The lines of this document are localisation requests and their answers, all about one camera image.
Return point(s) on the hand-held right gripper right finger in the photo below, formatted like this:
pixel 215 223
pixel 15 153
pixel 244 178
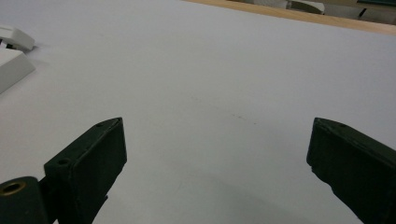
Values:
pixel 358 168

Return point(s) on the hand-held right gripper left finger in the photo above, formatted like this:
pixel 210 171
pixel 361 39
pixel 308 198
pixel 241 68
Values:
pixel 84 168

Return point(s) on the white plastic block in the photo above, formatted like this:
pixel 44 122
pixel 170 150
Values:
pixel 17 38
pixel 12 68

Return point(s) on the white cushion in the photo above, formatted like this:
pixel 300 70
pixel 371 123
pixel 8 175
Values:
pixel 306 6

